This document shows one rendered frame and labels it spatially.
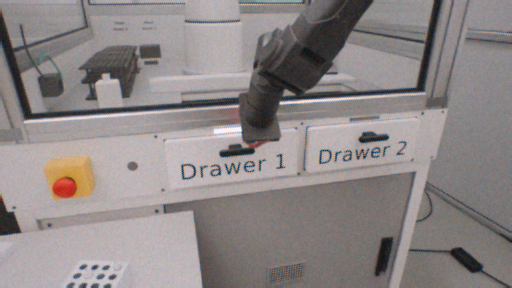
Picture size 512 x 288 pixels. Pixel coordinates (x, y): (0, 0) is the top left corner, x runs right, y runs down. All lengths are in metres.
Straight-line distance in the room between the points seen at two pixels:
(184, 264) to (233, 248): 0.28
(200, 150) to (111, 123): 0.18
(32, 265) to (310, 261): 0.68
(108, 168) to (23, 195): 0.17
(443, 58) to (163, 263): 0.75
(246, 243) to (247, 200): 0.13
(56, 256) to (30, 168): 0.18
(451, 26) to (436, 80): 0.12
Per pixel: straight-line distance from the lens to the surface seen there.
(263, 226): 0.87
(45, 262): 0.73
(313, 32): 0.44
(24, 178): 0.79
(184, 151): 0.70
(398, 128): 0.86
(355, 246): 1.05
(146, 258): 0.66
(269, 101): 0.52
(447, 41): 0.90
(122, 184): 0.76
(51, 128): 0.73
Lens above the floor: 1.19
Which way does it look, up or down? 25 degrees down
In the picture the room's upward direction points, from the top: straight up
